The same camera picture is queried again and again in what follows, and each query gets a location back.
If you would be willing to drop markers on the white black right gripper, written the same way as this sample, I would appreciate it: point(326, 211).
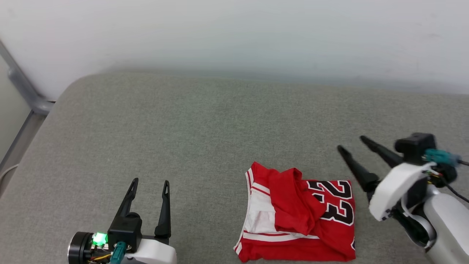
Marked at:
point(397, 187)

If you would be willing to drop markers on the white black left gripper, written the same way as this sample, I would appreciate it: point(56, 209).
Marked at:
point(154, 253)

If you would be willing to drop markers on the red white basketball jersey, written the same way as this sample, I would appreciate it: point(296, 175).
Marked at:
point(293, 205)

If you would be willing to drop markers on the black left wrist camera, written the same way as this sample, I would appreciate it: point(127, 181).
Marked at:
point(124, 229)

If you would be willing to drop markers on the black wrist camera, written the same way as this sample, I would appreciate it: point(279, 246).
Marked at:
point(416, 146)
point(124, 229)

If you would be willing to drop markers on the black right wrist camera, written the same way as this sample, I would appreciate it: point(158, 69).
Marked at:
point(416, 146)

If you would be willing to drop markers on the grey metal rail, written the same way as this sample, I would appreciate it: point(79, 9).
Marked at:
point(25, 91)

